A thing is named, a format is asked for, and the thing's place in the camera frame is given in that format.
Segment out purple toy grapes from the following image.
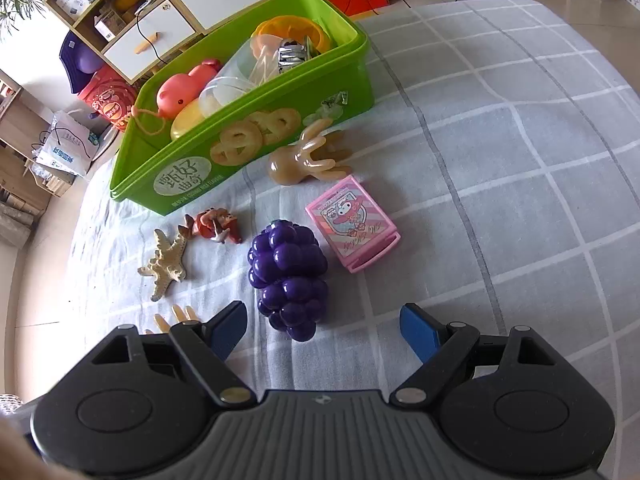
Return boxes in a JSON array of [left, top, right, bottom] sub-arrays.
[[247, 220, 330, 343]]

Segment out beige starfish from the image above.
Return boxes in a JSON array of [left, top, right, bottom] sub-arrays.
[[137, 229, 190, 302]]

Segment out red printed bag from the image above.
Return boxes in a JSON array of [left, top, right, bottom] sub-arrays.
[[77, 64, 140, 133]]

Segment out purple plush toy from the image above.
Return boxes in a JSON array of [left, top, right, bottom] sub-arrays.
[[58, 30, 104, 95]]

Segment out white paper bag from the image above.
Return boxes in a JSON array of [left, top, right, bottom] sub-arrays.
[[31, 109, 99, 177]]

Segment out brown octopus massager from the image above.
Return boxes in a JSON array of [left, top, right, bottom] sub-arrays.
[[145, 304, 197, 335], [266, 119, 352, 187]]

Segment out pink pig toy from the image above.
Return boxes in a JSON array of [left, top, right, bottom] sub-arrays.
[[156, 59, 222, 112]]

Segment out green plastic box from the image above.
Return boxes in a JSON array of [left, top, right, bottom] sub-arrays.
[[109, 0, 376, 217]]

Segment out yellow toy pot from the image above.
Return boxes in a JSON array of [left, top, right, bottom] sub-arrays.
[[250, 16, 331, 56]]

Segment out pink toy card box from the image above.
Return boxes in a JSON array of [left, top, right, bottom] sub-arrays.
[[306, 175, 401, 274]]

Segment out grey checked table cloth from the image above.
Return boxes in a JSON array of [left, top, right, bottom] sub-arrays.
[[65, 0, 640, 461]]

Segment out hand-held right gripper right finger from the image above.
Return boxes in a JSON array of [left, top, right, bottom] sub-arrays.
[[389, 302, 557, 409]]

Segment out red crab figurine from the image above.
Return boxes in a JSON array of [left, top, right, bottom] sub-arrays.
[[179, 205, 242, 245]]

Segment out small cardboard box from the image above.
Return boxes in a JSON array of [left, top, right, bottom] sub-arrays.
[[94, 9, 128, 41]]

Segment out clear cotton swab jar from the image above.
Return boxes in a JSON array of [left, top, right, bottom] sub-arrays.
[[199, 40, 281, 113]]

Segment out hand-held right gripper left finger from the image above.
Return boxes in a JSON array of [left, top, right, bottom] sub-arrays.
[[90, 300, 257, 407]]

